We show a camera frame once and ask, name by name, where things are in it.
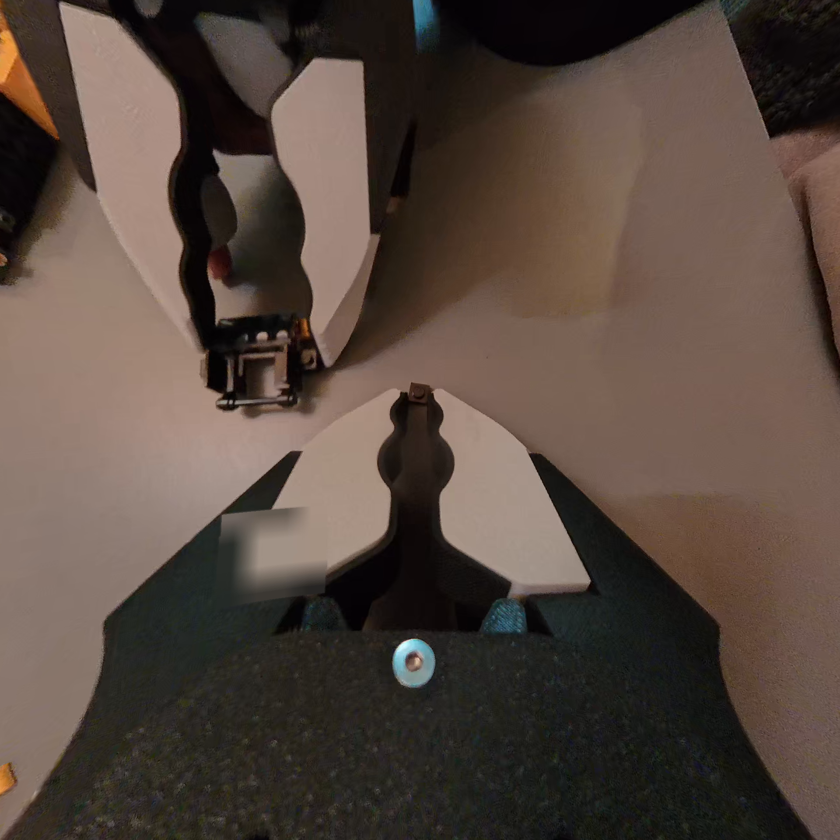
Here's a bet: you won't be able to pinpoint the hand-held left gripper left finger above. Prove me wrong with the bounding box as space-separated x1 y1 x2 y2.
277 387 403 631

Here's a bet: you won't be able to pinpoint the partly built lego car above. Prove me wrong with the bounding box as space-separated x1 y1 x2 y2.
0 13 60 283

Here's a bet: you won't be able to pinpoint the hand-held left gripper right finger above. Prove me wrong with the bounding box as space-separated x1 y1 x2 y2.
430 387 593 632

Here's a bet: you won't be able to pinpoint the black lego subassembly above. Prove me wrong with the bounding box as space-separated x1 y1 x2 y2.
200 314 322 414

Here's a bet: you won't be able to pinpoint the person's right forearm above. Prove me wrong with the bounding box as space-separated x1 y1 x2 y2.
436 0 713 67

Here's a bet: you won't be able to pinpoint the person's beige pants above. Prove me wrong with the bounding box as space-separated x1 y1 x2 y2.
771 125 840 368

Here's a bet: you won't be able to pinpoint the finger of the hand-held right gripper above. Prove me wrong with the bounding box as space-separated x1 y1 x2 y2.
58 3 221 352
270 58 383 367

